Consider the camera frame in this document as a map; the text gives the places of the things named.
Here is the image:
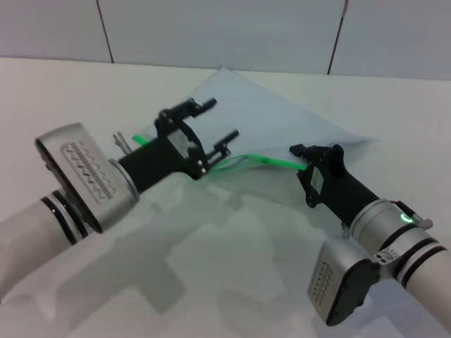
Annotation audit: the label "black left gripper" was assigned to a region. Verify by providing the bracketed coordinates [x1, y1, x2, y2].
[118, 96, 242, 193]

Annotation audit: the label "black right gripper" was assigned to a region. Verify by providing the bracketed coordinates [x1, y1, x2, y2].
[288, 143, 381, 226]

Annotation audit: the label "clear green-zipper document bag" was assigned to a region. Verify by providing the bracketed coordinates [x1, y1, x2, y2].
[132, 66, 383, 177]

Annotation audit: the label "pale paper sheets inside bag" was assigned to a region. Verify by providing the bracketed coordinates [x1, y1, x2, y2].
[190, 68, 374, 166]

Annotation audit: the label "thin right wrist cable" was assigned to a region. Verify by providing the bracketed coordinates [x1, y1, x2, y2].
[387, 199, 433, 228]

